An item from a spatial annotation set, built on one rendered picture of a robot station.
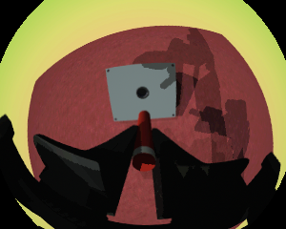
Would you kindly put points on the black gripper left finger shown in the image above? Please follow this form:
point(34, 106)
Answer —
point(102, 168)

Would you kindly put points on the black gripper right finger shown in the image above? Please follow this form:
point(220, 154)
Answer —
point(179, 177)

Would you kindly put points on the red peg with white band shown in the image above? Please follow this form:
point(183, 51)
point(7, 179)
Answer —
point(143, 156)

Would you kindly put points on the grey metal panel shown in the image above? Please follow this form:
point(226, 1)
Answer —
point(143, 87)

